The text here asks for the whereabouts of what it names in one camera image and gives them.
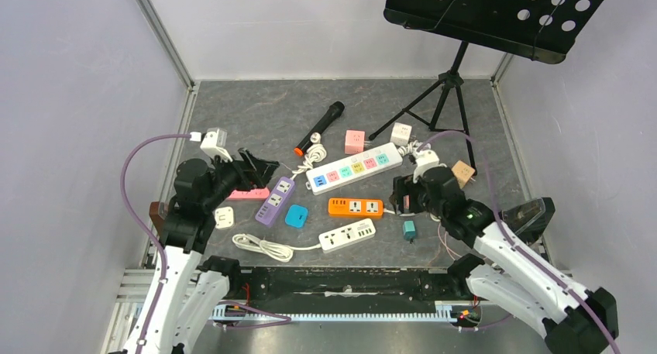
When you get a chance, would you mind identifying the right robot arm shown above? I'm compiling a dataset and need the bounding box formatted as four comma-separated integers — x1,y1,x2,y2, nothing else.
390,167,620,353

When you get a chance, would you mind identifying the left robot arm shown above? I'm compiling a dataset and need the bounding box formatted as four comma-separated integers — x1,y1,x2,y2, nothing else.
121,149,280,353

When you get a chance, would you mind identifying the white coiled cord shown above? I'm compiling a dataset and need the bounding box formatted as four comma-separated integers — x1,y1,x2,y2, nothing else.
291,143,329,180

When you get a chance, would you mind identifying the tan cube socket adapter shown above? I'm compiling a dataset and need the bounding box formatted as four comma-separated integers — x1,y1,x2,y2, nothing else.
451,160,476,189

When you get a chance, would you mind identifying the purple power strip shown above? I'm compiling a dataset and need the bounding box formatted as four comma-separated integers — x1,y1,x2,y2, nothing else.
255,177,295,228

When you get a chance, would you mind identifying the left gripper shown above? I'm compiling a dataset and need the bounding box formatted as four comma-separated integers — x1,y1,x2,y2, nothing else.
202,146,279,211

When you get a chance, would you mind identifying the white multicolour power strip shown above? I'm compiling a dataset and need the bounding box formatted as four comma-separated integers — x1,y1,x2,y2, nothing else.
305,143,403,195

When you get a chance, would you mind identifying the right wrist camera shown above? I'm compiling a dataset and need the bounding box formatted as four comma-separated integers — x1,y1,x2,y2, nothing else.
411,149,440,183

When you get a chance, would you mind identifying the white cube socket adapter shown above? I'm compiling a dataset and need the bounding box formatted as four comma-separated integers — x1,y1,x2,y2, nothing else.
390,122,412,146

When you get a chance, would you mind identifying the teal usb charger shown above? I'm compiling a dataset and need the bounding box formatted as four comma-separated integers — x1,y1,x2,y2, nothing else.
402,220,417,244

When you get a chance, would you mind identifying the orange power strip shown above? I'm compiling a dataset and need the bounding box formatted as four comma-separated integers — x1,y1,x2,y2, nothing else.
328,198,384,218

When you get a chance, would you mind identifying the blue plug adapter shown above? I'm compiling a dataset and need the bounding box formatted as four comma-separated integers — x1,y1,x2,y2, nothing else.
284,204,308,229

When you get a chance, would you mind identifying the white small power strip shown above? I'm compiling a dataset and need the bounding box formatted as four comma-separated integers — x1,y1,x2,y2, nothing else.
318,218,377,253

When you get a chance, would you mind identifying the black music stand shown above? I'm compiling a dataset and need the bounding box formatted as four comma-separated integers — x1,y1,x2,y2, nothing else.
368,0,617,176

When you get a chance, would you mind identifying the left metronome brown base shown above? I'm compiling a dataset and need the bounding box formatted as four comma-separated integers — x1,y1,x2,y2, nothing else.
149,201,168,235

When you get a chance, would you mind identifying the pink triangular socket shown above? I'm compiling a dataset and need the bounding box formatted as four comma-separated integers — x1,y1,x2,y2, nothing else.
227,187,270,201

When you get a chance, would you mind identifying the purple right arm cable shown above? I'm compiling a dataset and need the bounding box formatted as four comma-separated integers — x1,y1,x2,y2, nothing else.
423,129,622,354

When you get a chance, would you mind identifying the white square adapter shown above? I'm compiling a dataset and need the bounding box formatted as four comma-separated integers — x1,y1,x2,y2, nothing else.
214,206,235,230

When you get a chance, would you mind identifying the pink cube socket adapter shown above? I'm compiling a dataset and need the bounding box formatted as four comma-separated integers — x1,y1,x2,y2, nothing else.
344,129,371,155

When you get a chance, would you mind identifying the white cord small strip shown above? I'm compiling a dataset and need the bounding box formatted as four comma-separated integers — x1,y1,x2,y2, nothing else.
232,233,322,263

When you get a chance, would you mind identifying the black microphone orange end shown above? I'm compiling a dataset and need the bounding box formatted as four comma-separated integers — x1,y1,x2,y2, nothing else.
294,101,345,156

